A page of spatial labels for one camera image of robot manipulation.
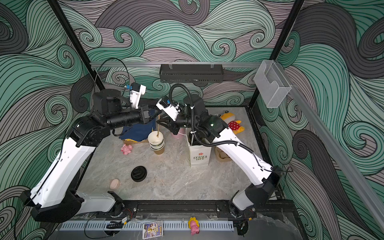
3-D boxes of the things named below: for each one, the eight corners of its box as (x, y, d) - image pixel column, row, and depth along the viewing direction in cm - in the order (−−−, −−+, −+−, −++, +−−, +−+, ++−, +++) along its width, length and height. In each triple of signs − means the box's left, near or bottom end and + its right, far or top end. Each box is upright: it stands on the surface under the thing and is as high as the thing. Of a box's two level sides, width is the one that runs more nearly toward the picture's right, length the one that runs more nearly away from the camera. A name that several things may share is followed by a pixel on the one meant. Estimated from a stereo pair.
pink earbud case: (110, 189, 82) (108, 188, 80) (113, 180, 85) (111, 178, 83) (118, 189, 82) (116, 188, 80) (121, 180, 85) (119, 178, 83)
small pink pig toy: (121, 154, 94) (119, 151, 92) (124, 146, 98) (122, 144, 95) (130, 154, 94) (128, 151, 92) (132, 146, 98) (131, 144, 95)
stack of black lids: (130, 181, 84) (129, 180, 82) (134, 167, 90) (133, 165, 88) (145, 181, 84) (144, 180, 82) (148, 167, 90) (147, 165, 88)
